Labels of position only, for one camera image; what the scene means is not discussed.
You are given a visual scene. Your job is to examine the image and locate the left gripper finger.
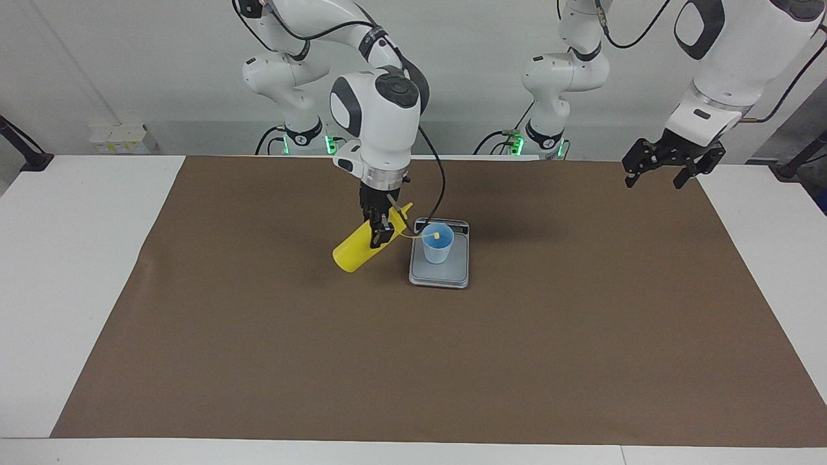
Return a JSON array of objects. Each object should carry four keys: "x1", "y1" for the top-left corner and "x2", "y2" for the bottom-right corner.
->
[
  {"x1": 673, "y1": 145, "x2": 726, "y2": 190},
  {"x1": 622, "y1": 138, "x2": 657, "y2": 189}
]

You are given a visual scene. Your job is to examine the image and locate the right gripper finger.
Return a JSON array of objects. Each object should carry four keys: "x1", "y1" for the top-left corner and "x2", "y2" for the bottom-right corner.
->
[{"x1": 369, "y1": 216, "x2": 395, "y2": 250}]

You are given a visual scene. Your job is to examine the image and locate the yellow squeeze bottle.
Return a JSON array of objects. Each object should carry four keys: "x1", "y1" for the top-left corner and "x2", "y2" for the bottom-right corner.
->
[{"x1": 332, "y1": 202, "x2": 443, "y2": 273}]

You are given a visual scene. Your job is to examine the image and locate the light blue plastic cup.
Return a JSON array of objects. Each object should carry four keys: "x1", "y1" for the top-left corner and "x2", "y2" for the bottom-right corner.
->
[{"x1": 422, "y1": 223, "x2": 455, "y2": 264}]

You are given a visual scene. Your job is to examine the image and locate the silver digital kitchen scale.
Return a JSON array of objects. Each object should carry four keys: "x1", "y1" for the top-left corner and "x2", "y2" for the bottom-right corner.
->
[{"x1": 408, "y1": 218, "x2": 470, "y2": 289}]

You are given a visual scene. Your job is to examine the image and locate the black clamp stand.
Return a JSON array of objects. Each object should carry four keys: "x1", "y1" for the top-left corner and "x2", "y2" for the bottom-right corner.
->
[
  {"x1": 775, "y1": 129, "x2": 827, "y2": 180},
  {"x1": 0, "y1": 115, "x2": 54, "y2": 172}
]

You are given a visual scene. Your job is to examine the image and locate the brown paper mat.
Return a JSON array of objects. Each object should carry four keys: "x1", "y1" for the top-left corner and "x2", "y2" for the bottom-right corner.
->
[{"x1": 50, "y1": 155, "x2": 827, "y2": 448}]

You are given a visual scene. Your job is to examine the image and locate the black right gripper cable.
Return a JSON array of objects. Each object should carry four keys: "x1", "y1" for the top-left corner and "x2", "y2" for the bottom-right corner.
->
[{"x1": 231, "y1": 0, "x2": 446, "y2": 227}]

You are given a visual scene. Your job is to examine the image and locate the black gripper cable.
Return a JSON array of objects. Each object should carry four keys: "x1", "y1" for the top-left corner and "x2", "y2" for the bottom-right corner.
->
[
  {"x1": 231, "y1": 0, "x2": 446, "y2": 227},
  {"x1": 740, "y1": 26, "x2": 827, "y2": 123}
]

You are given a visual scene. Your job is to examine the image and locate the black left arm link cable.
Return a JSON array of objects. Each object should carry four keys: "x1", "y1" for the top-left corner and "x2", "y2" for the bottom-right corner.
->
[{"x1": 591, "y1": 0, "x2": 666, "y2": 49}]

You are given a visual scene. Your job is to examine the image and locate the black left arm base cables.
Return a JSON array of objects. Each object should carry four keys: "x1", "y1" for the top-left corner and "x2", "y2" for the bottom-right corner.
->
[{"x1": 473, "y1": 103, "x2": 537, "y2": 156}]

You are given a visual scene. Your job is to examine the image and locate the black arm base cables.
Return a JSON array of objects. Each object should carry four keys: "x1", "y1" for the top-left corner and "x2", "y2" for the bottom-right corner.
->
[
  {"x1": 473, "y1": 103, "x2": 537, "y2": 156},
  {"x1": 255, "y1": 125, "x2": 286, "y2": 156}
]

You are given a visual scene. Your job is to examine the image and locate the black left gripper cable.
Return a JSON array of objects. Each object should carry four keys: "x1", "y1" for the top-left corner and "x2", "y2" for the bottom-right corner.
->
[{"x1": 740, "y1": 26, "x2": 827, "y2": 123}]

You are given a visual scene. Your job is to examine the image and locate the black right arm base cables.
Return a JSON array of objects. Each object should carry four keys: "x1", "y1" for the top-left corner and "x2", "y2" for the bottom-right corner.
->
[{"x1": 255, "y1": 125, "x2": 286, "y2": 156}]

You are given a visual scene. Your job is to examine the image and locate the white wall socket box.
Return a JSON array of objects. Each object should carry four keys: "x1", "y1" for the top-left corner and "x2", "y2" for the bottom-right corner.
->
[{"x1": 89, "y1": 123, "x2": 151, "y2": 154}]

